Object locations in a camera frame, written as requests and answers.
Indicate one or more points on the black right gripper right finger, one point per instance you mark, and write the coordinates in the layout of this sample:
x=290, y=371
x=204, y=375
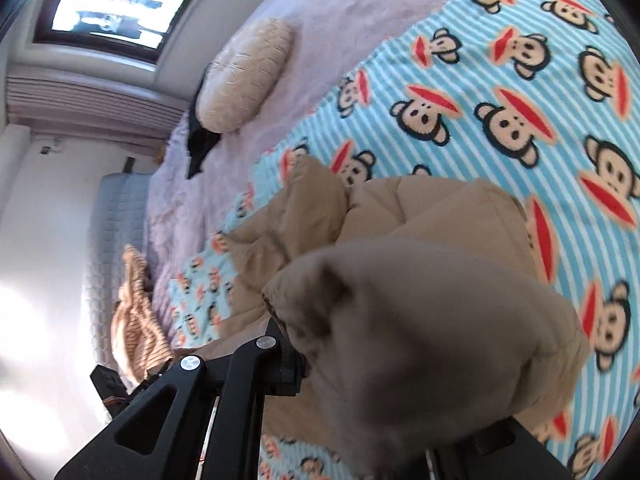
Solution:
x=503, y=451

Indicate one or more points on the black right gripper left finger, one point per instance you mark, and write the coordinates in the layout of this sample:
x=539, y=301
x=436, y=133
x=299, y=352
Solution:
x=199, y=419

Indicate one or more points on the tan puffer jacket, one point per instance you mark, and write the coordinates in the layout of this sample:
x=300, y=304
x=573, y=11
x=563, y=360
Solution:
x=416, y=301

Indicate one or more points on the tan striped cloth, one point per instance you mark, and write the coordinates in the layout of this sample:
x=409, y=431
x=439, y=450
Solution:
x=138, y=343

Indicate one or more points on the light blue quilted mattress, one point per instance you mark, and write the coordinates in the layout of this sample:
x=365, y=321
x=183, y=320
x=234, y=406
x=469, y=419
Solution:
x=117, y=220

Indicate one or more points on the black garment on bed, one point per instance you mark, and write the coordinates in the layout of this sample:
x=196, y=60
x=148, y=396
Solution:
x=200, y=141

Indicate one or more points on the grey curtain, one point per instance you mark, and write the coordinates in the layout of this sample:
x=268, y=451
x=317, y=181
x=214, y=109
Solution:
x=53, y=104

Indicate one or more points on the beige round cushion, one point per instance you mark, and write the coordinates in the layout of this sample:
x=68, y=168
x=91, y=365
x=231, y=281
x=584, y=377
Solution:
x=241, y=77

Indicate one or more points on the blue striped monkey blanket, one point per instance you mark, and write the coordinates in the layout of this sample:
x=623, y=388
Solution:
x=539, y=98

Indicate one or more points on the window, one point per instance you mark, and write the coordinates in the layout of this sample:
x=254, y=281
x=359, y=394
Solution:
x=136, y=29

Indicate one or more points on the lilac plush bedspread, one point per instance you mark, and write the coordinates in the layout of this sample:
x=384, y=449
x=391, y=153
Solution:
x=331, y=38

